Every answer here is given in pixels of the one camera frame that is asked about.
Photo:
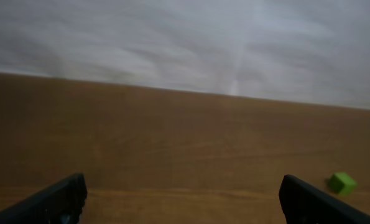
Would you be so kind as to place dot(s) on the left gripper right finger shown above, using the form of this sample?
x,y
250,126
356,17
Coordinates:
x,y
312,205

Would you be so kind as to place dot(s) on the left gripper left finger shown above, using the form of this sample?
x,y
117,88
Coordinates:
x,y
54,202

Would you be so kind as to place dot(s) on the green cube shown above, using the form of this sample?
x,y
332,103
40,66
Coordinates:
x,y
341,184

